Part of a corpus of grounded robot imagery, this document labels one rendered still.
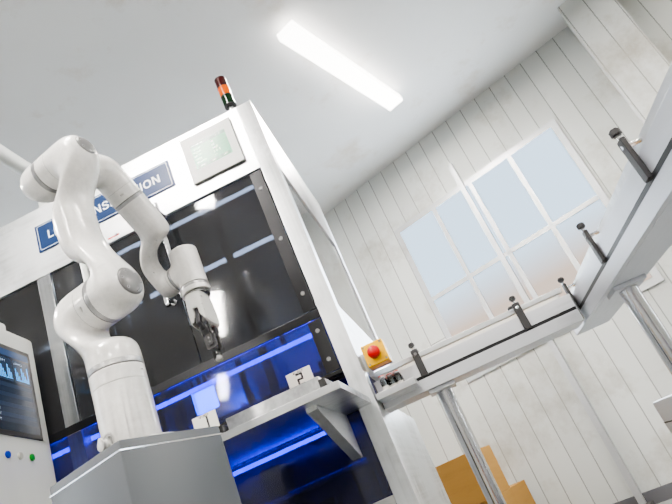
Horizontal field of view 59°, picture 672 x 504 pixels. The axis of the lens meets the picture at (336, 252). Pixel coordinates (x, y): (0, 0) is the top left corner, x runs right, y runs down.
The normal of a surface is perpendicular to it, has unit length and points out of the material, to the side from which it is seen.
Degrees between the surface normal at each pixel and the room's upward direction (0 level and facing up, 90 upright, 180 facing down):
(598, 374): 90
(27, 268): 90
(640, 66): 90
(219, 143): 90
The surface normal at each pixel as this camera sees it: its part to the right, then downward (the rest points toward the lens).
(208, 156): -0.24, -0.33
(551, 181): -0.58, -0.13
